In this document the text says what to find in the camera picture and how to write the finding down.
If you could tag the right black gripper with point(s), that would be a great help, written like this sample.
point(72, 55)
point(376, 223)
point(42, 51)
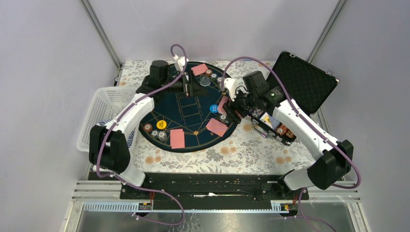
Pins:
point(230, 107)

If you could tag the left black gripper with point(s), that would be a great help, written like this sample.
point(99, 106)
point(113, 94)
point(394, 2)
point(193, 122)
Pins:
point(197, 90)

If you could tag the red playing card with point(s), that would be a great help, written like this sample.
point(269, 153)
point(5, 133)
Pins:
point(199, 69)
point(177, 138)
point(210, 125)
point(220, 129)
point(179, 144)

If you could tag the red five chip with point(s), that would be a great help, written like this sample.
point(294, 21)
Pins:
point(147, 127)
point(209, 72)

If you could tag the blue dealer button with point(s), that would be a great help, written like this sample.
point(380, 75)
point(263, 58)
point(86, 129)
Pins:
point(214, 108)

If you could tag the red card deck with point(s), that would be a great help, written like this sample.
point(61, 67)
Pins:
point(222, 102)

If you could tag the yellow dealer button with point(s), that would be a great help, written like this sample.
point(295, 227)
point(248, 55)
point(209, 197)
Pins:
point(161, 124)

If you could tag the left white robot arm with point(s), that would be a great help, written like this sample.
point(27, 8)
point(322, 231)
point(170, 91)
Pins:
point(109, 143)

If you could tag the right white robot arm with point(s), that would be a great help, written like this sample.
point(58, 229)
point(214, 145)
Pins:
point(333, 158)

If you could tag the clear plastic disc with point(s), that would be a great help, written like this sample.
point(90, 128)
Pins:
point(205, 81)

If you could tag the round dark blue poker mat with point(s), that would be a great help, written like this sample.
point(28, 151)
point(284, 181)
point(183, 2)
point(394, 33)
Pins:
point(190, 114)

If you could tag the red chip row in case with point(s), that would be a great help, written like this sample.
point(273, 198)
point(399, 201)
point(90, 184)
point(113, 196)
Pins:
point(284, 131)

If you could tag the black chip carrying case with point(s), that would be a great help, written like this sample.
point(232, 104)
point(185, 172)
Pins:
point(306, 83)

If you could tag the floral tablecloth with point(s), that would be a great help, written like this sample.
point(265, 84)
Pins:
point(244, 152)

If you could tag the striped blue white cloth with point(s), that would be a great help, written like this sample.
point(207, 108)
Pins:
point(130, 138)

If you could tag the white plastic basket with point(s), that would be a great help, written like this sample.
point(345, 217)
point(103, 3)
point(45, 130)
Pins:
point(107, 103)

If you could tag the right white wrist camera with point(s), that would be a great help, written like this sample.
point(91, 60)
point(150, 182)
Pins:
point(230, 84)

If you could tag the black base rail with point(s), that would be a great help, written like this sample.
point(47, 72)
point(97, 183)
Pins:
point(213, 191)

